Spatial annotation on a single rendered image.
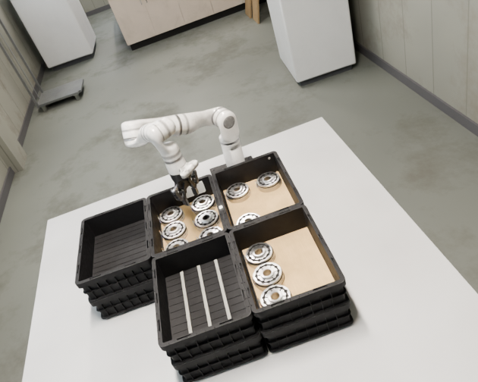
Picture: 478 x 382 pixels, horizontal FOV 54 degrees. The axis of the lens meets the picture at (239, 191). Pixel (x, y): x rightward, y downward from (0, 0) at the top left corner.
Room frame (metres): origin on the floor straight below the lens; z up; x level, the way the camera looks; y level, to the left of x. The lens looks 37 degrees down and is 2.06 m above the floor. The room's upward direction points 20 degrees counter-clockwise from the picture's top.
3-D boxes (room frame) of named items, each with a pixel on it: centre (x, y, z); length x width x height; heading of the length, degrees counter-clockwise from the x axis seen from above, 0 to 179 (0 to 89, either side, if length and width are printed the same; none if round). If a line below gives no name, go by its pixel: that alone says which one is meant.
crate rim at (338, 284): (1.11, -0.06, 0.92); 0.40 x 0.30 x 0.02; 0
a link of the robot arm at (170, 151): (1.48, 0.19, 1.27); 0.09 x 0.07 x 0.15; 118
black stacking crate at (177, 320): (1.11, 0.24, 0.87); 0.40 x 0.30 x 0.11; 0
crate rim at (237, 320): (1.11, 0.24, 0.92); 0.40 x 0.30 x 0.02; 0
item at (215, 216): (1.51, 0.16, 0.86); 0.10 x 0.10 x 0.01
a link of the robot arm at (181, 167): (1.47, 0.17, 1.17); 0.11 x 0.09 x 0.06; 45
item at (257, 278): (1.11, 0.00, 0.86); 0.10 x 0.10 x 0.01
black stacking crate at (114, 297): (1.51, 0.54, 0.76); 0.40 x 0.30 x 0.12; 0
